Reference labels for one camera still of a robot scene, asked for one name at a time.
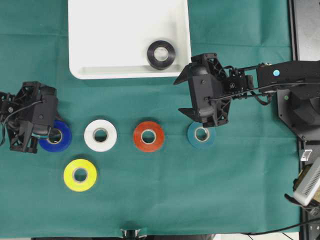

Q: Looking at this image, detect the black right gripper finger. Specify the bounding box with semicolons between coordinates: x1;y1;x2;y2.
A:
178;108;202;123
173;64;193;85

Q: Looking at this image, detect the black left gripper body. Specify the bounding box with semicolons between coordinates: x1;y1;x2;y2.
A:
6;81;58;153

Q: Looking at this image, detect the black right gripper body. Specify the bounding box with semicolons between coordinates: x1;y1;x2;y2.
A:
189;53;230;128

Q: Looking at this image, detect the black tape roll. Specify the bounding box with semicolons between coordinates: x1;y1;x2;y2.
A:
147;40;176;70

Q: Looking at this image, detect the blue tape roll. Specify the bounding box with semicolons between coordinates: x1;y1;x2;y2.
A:
38;120;72;153

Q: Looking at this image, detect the white tape roll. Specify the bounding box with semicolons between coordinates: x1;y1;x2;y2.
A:
83;119;118;152

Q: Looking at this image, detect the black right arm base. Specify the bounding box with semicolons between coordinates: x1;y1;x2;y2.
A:
277;89;320;141

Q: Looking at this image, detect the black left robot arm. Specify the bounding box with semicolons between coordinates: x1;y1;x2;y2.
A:
0;81;62;154

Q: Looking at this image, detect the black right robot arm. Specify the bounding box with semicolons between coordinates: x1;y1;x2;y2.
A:
174;53;320;128

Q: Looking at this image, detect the teal tape roll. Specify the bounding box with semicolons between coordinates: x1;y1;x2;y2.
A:
187;122;216;149

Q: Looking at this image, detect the red tape roll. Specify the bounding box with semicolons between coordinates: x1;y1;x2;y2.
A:
133;121;165;153

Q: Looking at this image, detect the yellow tape roll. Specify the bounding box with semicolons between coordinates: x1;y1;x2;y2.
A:
63;158;98;192

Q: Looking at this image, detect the white plastic tray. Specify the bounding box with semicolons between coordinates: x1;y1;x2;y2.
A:
67;0;192;80

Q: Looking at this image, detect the grey perforated box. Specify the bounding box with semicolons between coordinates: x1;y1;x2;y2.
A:
293;157;320;206

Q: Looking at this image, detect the black cable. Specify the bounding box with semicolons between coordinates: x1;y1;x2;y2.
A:
243;216;320;235

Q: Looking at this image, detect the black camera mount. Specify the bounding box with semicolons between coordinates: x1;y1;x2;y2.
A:
121;229;141;240

